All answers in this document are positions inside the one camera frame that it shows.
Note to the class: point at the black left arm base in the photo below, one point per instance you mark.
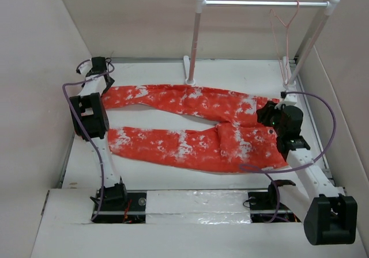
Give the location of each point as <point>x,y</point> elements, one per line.
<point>119,206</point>

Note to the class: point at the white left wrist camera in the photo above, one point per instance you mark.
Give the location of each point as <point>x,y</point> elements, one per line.
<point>84,68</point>

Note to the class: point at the white clothes rack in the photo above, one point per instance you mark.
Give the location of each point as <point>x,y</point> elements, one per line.
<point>327,7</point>

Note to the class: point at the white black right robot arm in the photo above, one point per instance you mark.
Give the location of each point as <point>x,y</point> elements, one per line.
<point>328,216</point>

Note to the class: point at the pink wire hanger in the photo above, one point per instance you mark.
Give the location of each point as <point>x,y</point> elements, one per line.
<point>285,73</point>

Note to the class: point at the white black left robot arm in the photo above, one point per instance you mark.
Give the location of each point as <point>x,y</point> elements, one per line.
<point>91,123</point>

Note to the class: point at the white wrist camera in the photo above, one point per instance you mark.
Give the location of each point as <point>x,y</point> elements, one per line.
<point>288,98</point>
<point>84,68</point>

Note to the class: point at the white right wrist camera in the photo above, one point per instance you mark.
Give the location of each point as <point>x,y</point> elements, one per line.
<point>288,98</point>

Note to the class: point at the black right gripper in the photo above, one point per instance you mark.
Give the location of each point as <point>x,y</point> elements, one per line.
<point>263,113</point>

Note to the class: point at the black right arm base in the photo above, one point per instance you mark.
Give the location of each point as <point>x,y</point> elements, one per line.
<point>262,205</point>

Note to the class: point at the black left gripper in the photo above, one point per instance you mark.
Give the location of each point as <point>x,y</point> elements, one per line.
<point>106,89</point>

